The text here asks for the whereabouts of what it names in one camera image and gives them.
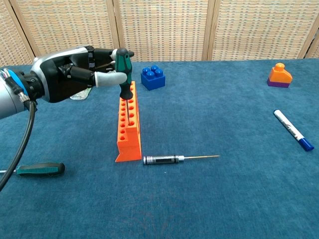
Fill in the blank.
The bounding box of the blue building block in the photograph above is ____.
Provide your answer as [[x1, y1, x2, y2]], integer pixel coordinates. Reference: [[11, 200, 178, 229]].
[[141, 65, 166, 91]]

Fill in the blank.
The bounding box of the white marker blue cap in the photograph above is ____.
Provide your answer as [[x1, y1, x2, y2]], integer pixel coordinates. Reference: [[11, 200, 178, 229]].
[[273, 109, 315, 152]]

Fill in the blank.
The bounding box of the blue carpet table cover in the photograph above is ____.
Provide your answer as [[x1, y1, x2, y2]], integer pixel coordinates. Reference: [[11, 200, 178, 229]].
[[0, 58, 319, 239]]

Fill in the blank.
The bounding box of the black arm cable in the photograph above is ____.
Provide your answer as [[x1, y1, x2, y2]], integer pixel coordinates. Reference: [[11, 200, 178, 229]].
[[0, 99, 37, 192]]

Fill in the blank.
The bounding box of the woven folding screen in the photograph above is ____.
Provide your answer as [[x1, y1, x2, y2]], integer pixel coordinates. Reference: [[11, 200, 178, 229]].
[[0, 0, 319, 67]]

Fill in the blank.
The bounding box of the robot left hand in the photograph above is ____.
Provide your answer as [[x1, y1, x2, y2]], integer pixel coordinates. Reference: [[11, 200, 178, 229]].
[[30, 45, 135, 104]]

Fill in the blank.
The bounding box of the clear plastic bottle green label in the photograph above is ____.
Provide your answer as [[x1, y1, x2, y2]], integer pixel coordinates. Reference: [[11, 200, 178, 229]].
[[69, 88, 92, 101]]

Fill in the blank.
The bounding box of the small green-black screwdriver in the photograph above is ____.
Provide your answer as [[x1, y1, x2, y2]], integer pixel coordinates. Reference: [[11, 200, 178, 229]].
[[115, 48, 135, 125]]

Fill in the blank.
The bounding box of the orange screwdriver rack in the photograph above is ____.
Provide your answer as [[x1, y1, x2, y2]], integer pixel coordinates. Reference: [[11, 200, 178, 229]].
[[115, 81, 143, 163]]

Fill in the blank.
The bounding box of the large green-black screwdriver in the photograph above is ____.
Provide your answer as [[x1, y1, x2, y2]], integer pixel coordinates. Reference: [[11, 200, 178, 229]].
[[0, 162, 66, 178]]

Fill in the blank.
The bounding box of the orange purple toy block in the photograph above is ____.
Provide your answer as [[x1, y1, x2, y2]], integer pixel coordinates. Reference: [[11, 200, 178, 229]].
[[267, 62, 293, 88]]

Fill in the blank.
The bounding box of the silver black precision screwdriver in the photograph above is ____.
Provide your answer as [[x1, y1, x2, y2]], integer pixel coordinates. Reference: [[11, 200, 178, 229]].
[[143, 154, 220, 166]]

